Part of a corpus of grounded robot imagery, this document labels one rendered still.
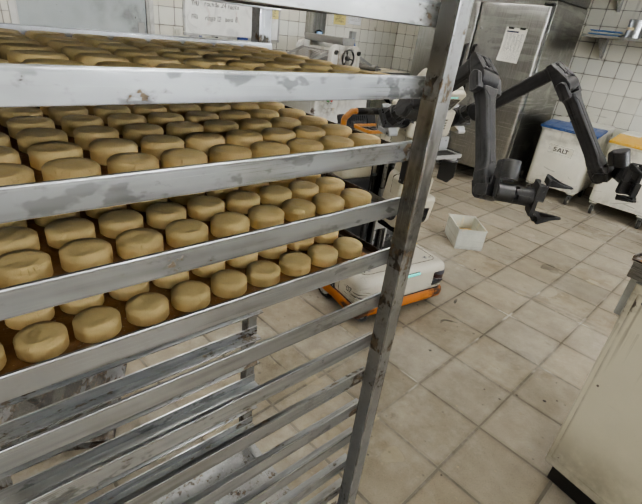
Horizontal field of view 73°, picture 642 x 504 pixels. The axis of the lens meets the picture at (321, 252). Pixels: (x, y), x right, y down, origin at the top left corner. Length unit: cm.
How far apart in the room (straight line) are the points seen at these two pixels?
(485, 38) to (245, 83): 472
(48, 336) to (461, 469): 156
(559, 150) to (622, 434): 372
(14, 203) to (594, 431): 166
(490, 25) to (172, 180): 479
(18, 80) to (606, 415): 165
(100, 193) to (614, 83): 541
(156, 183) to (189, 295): 18
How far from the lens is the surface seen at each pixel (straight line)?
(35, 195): 43
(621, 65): 561
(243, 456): 155
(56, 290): 47
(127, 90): 43
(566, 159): 507
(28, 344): 55
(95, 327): 55
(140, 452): 66
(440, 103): 66
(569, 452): 184
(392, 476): 176
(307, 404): 82
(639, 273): 152
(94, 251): 51
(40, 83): 41
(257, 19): 99
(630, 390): 163
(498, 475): 191
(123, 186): 45
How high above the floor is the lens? 139
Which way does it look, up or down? 28 degrees down
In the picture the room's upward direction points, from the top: 7 degrees clockwise
